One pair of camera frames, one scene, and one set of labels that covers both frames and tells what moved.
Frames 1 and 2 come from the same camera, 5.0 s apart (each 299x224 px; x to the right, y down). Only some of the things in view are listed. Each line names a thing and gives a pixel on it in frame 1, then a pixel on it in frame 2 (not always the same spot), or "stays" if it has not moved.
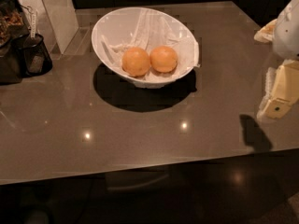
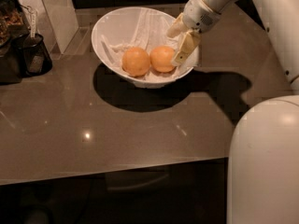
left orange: x=135 y=62 stays
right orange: x=163 y=59 stays
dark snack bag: x=14 y=29 stays
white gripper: x=287 y=35 → x=199 y=15
